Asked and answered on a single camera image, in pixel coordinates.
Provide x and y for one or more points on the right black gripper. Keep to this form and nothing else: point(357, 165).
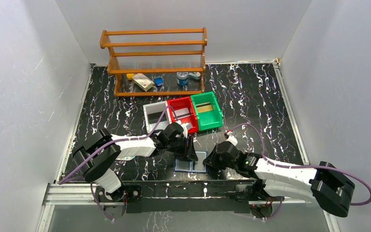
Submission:
point(211, 160)

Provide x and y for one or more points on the red plastic bin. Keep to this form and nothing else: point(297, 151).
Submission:
point(184, 102)

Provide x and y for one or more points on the blue small cube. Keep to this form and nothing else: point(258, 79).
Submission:
point(158, 81)

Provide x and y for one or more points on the white plastic bin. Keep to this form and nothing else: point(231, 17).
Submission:
point(152, 112)

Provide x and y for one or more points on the yellow small object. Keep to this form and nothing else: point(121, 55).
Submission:
point(129, 76)

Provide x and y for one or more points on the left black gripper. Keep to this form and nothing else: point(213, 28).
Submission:
point(188, 148)

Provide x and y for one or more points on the navy blue card holder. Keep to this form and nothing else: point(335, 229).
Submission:
point(192, 166)

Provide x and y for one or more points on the white card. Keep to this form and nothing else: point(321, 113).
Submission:
point(182, 113)

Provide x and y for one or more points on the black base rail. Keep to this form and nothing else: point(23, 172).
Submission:
point(189, 196)

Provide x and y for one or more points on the black card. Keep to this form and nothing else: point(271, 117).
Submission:
point(153, 117)

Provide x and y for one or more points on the grey tape dispenser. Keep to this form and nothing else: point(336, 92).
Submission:
point(195, 75)

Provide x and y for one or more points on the wooden shelf rack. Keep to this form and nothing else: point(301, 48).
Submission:
point(155, 51)

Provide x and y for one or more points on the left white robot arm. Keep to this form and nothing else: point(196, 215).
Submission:
point(96, 155)

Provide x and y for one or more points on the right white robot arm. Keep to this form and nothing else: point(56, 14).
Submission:
point(331, 190)

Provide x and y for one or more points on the green plastic bin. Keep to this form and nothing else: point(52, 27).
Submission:
point(208, 120)

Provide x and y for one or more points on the gold card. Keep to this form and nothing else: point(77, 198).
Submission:
point(202, 108)

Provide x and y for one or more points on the white red small box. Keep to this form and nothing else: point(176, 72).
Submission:
point(143, 81)

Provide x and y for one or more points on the blue round tin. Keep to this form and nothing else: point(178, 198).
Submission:
point(182, 78)

